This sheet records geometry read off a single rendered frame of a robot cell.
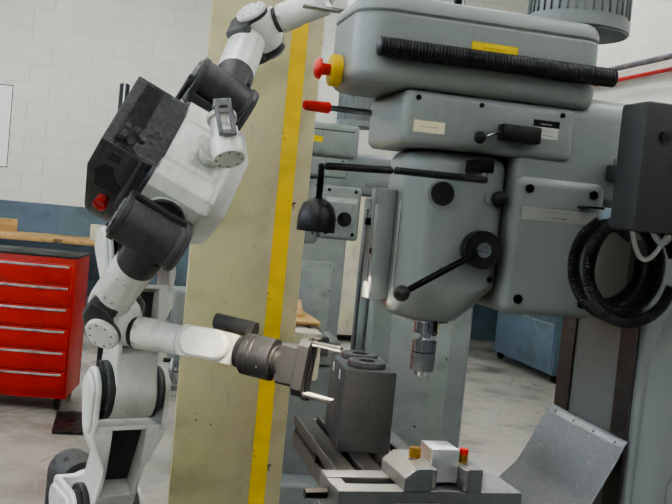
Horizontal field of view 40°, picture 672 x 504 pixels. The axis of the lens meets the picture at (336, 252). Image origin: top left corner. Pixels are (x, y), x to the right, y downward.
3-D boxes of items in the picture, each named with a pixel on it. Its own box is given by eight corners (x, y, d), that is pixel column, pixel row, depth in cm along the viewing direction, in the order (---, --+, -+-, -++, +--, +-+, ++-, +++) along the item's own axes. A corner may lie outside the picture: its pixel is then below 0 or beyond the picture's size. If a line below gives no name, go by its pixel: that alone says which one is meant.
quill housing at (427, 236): (398, 322, 169) (415, 146, 167) (368, 307, 189) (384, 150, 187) (495, 328, 173) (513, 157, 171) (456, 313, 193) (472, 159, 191)
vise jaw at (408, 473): (403, 491, 160) (405, 468, 160) (380, 469, 172) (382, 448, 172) (435, 491, 162) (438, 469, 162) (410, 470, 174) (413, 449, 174)
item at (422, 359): (435, 370, 183) (438, 343, 183) (430, 374, 178) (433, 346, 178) (412, 367, 184) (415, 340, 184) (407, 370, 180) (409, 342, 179)
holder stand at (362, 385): (336, 451, 208) (344, 363, 207) (324, 427, 230) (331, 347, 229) (389, 454, 210) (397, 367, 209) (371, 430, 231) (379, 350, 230)
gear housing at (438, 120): (400, 143, 164) (406, 86, 164) (365, 148, 188) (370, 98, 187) (573, 163, 172) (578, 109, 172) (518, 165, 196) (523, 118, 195)
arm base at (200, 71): (168, 110, 212) (183, 96, 202) (193, 65, 217) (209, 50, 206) (223, 145, 217) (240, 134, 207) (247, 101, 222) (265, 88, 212)
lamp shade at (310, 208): (288, 228, 171) (291, 195, 170) (313, 230, 176) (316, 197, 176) (317, 232, 166) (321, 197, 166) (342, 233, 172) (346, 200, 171)
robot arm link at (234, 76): (199, 69, 219) (185, 102, 209) (219, 44, 214) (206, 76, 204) (240, 97, 223) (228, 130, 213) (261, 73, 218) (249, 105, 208)
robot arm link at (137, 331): (173, 366, 198) (95, 352, 204) (194, 337, 206) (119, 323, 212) (163, 328, 192) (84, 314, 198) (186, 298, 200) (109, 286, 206)
